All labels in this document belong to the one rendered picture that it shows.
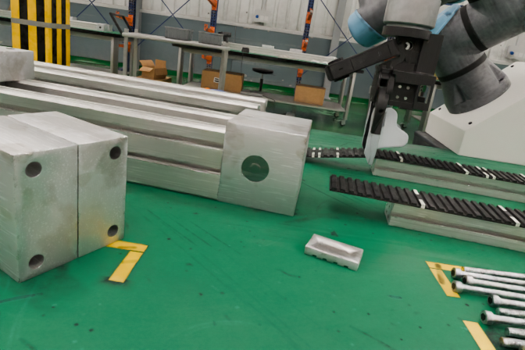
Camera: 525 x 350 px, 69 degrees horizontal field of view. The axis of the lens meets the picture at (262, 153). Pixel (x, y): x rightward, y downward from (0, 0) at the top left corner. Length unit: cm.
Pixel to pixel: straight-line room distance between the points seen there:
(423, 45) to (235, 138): 34
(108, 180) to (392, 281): 26
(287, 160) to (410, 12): 30
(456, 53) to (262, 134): 69
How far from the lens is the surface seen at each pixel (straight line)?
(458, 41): 102
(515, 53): 915
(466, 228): 51
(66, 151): 31
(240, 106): 61
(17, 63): 64
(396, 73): 61
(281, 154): 42
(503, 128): 99
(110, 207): 35
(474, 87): 105
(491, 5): 100
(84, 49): 914
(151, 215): 41
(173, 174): 46
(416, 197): 49
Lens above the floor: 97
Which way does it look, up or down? 16 degrees down
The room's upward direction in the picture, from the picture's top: 8 degrees clockwise
